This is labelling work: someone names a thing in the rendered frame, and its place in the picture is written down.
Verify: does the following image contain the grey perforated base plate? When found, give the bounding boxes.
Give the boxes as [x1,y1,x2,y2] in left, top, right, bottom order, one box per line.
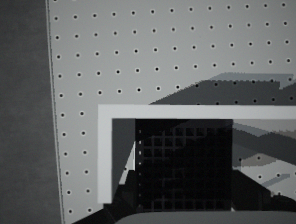
[46,0,296,224]

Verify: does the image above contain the black well plate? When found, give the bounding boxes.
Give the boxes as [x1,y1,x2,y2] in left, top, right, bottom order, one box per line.
[135,118,233,213]

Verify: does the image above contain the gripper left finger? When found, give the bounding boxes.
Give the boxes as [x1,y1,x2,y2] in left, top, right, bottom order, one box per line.
[72,170,138,224]

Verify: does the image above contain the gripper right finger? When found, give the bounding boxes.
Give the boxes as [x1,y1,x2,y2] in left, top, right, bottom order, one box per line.
[231,170,296,212]

